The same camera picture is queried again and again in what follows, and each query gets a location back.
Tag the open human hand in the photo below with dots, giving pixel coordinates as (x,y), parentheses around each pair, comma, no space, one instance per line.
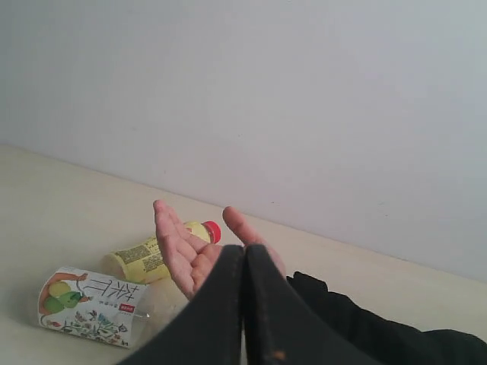
(189,258)

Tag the clear tea bottle fruit label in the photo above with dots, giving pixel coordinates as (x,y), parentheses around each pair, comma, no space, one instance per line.
(99,307)

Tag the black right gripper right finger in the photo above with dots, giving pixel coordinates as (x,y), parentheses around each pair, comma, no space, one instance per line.
(279,327)

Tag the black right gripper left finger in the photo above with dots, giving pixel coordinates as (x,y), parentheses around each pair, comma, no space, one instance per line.
(208,329)

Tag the black sleeved forearm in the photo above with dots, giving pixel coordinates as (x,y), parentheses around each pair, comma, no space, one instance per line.
(386,341)

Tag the yellow bottle with red cap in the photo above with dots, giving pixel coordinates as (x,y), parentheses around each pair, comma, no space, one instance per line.
(143,263)

